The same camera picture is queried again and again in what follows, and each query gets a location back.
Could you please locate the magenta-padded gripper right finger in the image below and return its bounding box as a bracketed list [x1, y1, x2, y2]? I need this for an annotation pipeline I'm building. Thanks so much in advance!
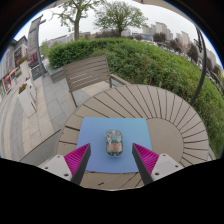
[131, 143, 183, 186]

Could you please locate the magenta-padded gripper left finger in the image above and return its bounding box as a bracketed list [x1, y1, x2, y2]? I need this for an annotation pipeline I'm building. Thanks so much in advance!
[40, 142, 92, 186]

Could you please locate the transparent green computer mouse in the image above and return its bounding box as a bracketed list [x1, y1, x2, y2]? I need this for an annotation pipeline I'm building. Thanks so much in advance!
[105, 129, 124, 157]

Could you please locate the blue mouse pad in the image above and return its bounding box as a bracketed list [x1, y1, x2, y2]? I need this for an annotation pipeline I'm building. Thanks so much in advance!
[76, 116, 153, 174]

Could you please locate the white planter with orange flowers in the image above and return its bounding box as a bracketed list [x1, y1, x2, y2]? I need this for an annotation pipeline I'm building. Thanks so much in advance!
[17, 78, 38, 118]

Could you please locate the grey-brown slatted chair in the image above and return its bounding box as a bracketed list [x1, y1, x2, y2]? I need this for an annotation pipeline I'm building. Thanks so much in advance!
[62, 54, 113, 108]

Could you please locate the white planter with green plants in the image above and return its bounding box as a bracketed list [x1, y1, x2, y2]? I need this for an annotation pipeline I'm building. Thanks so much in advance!
[15, 55, 31, 81]

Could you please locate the green hedge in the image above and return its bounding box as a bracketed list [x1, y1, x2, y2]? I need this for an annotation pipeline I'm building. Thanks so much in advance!
[46, 37, 224, 158]

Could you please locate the low shopfront building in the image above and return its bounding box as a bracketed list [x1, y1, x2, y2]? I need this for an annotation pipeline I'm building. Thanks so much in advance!
[0, 35, 29, 101]

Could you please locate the tall dark sign pillar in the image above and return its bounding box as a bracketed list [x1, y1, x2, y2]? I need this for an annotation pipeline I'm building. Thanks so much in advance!
[27, 14, 48, 81]

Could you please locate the sparse tree with bare trunk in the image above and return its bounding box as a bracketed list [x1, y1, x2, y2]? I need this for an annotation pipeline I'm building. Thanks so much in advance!
[51, 0, 104, 42]

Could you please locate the group of apartment buildings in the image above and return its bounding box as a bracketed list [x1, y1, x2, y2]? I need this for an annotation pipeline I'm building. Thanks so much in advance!
[143, 21, 219, 64]

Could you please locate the round leafy tree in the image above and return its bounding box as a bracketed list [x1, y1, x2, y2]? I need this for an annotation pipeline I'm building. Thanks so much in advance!
[94, 0, 149, 38]

